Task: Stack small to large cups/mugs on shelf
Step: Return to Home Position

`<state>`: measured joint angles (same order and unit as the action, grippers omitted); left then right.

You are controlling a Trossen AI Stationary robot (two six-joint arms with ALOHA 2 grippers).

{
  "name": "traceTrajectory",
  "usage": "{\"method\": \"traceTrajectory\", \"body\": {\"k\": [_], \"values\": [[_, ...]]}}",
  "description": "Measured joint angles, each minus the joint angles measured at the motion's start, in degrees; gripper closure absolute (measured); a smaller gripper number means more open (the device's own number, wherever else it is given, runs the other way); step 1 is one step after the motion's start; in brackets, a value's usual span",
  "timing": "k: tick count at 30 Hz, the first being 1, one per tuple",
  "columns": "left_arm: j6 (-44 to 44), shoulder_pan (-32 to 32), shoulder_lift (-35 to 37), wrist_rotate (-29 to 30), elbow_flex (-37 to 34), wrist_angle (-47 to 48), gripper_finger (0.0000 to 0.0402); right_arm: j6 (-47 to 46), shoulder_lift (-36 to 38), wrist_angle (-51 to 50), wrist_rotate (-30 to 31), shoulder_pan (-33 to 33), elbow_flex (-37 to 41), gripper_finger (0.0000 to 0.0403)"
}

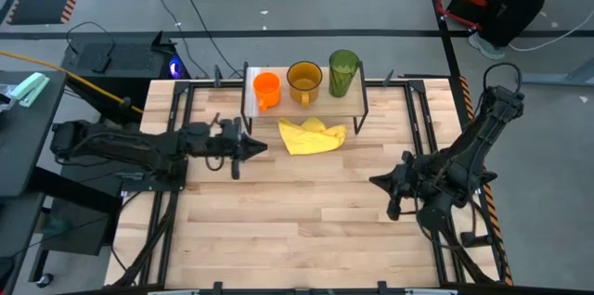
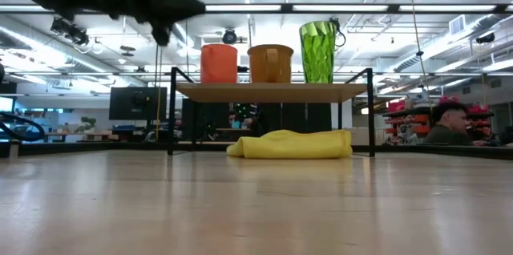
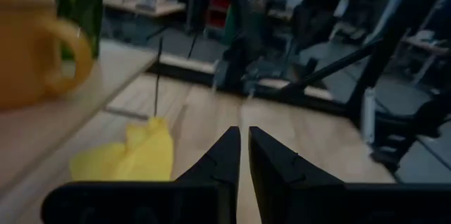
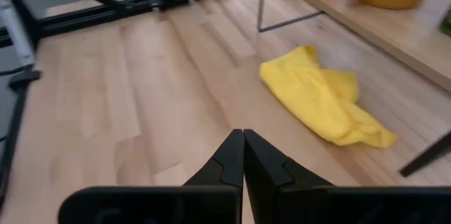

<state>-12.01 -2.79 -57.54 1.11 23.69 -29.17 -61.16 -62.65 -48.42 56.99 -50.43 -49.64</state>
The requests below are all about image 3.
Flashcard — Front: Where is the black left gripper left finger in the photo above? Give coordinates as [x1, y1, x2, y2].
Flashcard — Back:
[175, 126, 242, 224]

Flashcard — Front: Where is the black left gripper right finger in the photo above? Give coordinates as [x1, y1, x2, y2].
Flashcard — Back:
[248, 126, 345, 224]

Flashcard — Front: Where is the green faceted tumbler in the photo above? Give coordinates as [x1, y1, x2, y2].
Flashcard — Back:
[52, 0, 106, 59]

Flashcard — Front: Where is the yellow speckled mug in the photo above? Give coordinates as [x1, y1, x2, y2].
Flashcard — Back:
[0, 0, 94, 111]

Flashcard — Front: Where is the wooden shelf with black legs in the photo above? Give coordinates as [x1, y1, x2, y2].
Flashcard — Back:
[0, 37, 163, 197]

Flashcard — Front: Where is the yellow cloth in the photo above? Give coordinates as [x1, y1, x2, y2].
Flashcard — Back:
[69, 116, 175, 182]

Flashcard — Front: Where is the red storage shelving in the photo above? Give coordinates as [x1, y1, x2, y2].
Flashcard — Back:
[207, 0, 233, 30]

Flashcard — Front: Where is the person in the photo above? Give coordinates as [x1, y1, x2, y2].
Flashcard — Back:
[292, 0, 388, 52]

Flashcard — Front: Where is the wooden background table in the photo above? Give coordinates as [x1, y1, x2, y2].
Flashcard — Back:
[101, 0, 187, 19]

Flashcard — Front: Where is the black table frame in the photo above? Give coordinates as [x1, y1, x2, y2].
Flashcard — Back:
[147, 0, 451, 168]

